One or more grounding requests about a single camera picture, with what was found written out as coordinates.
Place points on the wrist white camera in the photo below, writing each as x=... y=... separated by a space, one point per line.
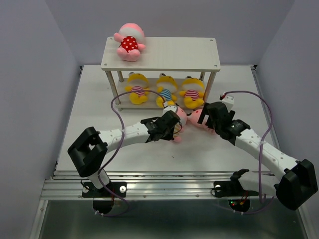
x=228 y=101
x=168 y=108

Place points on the white two-tier shelf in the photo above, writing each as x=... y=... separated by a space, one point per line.
x=178 y=57

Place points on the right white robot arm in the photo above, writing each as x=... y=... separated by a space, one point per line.
x=291 y=181

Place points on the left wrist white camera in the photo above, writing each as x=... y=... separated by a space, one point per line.
x=168 y=108

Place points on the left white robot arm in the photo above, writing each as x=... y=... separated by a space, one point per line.
x=88 y=151

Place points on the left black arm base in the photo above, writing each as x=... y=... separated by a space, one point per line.
x=90 y=191

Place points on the pink plush orange stripes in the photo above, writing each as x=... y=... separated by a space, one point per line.
x=179 y=127

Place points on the pink plush red polka-dot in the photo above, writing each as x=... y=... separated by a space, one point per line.
x=131 y=38

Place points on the yellow plush pink stripes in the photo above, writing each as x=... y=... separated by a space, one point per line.
x=192 y=91
x=136 y=83

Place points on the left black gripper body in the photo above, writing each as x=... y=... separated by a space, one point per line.
x=168 y=134

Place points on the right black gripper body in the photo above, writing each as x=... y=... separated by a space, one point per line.
x=216 y=127

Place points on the yellow plush blue stripes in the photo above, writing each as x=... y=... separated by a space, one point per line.
x=166 y=87

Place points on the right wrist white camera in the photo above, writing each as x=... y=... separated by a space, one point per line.
x=228 y=101

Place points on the aluminium rail frame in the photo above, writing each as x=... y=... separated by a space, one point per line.
x=168 y=186

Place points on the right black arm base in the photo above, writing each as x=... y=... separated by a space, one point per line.
x=227 y=189

